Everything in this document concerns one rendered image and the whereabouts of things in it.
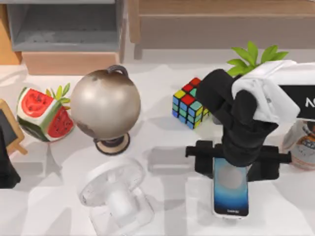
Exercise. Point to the white smartphone with blue screen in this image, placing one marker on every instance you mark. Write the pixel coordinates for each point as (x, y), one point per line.
(230, 191)

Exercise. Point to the white and orange can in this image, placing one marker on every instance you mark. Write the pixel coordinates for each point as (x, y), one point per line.
(301, 145)

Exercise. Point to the coloured puzzle cube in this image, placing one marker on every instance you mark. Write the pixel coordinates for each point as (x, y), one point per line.
(188, 108)

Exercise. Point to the white desk fan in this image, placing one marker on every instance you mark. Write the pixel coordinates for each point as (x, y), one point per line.
(115, 194)

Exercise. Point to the green leafy plant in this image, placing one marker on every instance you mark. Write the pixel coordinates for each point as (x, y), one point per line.
(248, 57)

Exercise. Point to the beige globe on stand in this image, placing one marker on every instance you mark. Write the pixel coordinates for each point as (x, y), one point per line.
(105, 105)

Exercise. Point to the wooden open shelf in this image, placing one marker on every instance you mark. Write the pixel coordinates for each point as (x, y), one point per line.
(221, 29)

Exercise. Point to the pale wooden drawer front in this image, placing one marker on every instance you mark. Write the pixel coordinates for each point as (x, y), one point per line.
(69, 62)

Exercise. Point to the watermelon cube plant pot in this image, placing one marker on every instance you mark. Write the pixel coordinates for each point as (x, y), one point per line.
(41, 110)

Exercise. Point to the framed blackboard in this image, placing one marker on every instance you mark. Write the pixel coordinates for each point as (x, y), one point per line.
(13, 130)

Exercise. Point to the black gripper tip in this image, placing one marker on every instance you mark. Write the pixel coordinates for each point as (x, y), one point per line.
(6, 169)

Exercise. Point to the wooden cupboard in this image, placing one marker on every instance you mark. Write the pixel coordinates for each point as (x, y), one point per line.
(7, 46)

